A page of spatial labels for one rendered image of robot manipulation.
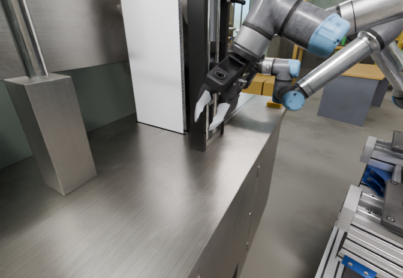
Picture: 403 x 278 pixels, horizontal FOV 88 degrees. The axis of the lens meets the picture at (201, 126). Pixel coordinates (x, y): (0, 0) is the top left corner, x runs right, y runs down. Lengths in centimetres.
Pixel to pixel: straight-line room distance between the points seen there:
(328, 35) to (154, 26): 51
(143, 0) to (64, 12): 25
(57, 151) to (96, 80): 41
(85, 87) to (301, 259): 149
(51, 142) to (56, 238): 19
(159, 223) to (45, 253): 20
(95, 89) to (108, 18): 27
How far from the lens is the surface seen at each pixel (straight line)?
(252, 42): 49
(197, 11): 59
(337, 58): 92
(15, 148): 83
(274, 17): 49
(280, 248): 161
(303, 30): 48
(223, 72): 45
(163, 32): 75
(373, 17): 61
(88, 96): 89
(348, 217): 82
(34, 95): 52
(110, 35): 94
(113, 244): 47
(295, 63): 98
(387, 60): 116
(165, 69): 76
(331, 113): 381
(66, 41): 85
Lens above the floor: 126
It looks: 25 degrees down
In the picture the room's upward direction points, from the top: straight up
